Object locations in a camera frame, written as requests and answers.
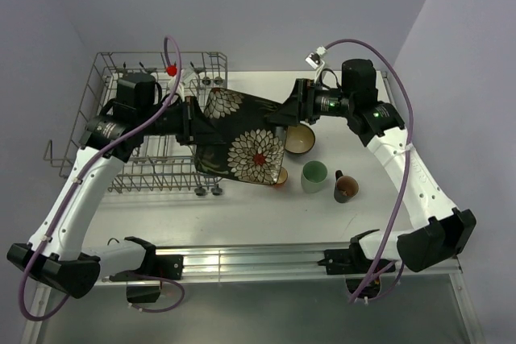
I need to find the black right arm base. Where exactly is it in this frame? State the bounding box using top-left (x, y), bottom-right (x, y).
top-left (317, 244), bottom-right (372, 276)

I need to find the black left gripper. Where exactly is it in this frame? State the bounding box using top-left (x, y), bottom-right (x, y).
top-left (137, 95), bottom-right (226, 145)

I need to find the grey wire dish rack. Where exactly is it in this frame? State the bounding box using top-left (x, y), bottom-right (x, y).
top-left (44, 51), bottom-right (228, 196)

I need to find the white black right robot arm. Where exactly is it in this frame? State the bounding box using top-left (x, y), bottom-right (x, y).
top-left (269, 59), bottom-right (476, 272)

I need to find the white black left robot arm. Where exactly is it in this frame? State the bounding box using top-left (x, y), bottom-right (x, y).
top-left (7, 73), bottom-right (223, 299)

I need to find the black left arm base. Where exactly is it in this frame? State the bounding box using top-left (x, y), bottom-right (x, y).
top-left (109, 255), bottom-right (184, 282)

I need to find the dark brown mug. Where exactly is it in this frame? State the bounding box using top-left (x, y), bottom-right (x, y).
top-left (334, 170), bottom-right (360, 204)

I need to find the aluminium mounting rail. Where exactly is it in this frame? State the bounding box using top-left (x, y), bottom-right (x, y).
top-left (39, 241), bottom-right (463, 288)

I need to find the small red orange cup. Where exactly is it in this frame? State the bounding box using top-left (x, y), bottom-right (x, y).
top-left (273, 167), bottom-right (289, 189)

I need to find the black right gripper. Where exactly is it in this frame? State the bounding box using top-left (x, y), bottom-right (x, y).
top-left (267, 78), bottom-right (354, 126)

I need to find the black floral square plate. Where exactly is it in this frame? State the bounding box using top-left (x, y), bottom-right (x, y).
top-left (194, 88), bottom-right (286, 185)

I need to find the pale green cup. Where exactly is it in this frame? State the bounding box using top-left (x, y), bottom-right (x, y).
top-left (301, 160), bottom-right (327, 193)

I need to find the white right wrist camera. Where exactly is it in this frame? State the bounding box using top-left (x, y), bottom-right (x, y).
top-left (306, 46), bottom-right (327, 79)

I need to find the dark bowl tan inside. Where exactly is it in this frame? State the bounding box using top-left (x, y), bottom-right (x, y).
top-left (285, 124), bottom-right (316, 155)

